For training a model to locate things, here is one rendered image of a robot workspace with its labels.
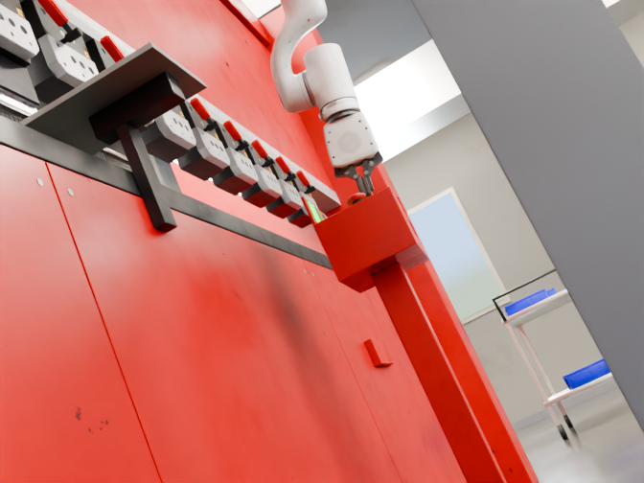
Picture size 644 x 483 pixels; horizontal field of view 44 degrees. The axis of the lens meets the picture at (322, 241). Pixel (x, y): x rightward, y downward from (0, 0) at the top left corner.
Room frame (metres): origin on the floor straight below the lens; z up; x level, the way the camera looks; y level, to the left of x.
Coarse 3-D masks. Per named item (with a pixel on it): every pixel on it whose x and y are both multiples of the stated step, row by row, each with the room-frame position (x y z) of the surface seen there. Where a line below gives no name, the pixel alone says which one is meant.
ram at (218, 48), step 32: (96, 0) 1.54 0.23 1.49; (128, 0) 1.74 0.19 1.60; (160, 0) 2.00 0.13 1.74; (192, 0) 2.34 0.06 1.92; (96, 32) 1.47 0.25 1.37; (128, 32) 1.66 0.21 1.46; (160, 32) 1.88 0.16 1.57; (192, 32) 2.17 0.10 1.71; (224, 32) 2.59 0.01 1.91; (192, 64) 2.03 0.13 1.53; (224, 64) 2.38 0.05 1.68; (256, 64) 2.86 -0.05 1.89; (224, 96) 2.22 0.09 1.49; (256, 96) 2.62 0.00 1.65; (256, 128) 2.42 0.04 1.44; (288, 128) 2.91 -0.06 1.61; (320, 192) 2.98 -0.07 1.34
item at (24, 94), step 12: (0, 60) 1.13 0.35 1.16; (0, 72) 1.12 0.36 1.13; (12, 72) 1.16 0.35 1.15; (24, 72) 1.19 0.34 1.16; (0, 84) 1.11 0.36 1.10; (12, 84) 1.14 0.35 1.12; (24, 84) 1.18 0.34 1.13; (0, 96) 1.12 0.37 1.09; (12, 96) 1.15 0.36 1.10; (24, 96) 1.17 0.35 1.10; (36, 96) 1.21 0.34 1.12; (24, 108) 1.17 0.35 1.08
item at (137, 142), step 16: (160, 80) 1.09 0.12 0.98; (176, 80) 1.12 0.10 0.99; (128, 96) 1.10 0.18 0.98; (144, 96) 1.09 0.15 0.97; (160, 96) 1.09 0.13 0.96; (176, 96) 1.10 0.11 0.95; (112, 112) 1.11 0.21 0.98; (128, 112) 1.10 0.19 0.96; (144, 112) 1.10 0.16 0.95; (160, 112) 1.12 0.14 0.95; (96, 128) 1.11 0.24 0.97; (112, 128) 1.11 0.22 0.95; (128, 128) 1.11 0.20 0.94; (128, 144) 1.10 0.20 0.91; (144, 144) 1.14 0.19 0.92; (128, 160) 1.11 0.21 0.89; (144, 160) 1.12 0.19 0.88; (144, 176) 1.10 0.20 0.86; (144, 192) 1.11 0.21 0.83; (160, 192) 1.13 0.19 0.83; (160, 208) 1.10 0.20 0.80; (160, 224) 1.11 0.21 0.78; (176, 224) 1.14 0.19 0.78
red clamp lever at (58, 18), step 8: (40, 0) 1.22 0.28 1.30; (48, 0) 1.23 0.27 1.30; (48, 8) 1.24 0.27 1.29; (56, 8) 1.24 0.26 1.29; (56, 16) 1.25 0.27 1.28; (64, 16) 1.26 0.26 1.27; (64, 24) 1.27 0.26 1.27; (72, 32) 1.28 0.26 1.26; (80, 32) 1.29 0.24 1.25; (64, 40) 1.29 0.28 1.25; (72, 40) 1.29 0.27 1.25
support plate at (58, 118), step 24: (144, 48) 1.01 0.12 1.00; (120, 72) 1.04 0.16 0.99; (144, 72) 1.06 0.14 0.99; (168, 72) 1.09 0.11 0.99; (72, 96) 1.04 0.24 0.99; (96, 96) 1.07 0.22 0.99; (120, 96) 1.10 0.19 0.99; (192, 96) 1.19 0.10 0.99; (24, 120) 1.06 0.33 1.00; (48, 120) 1.07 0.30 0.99; (72, 120) 1.10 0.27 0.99; (72, 144) 1.17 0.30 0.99; (96, 144) 1.20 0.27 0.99
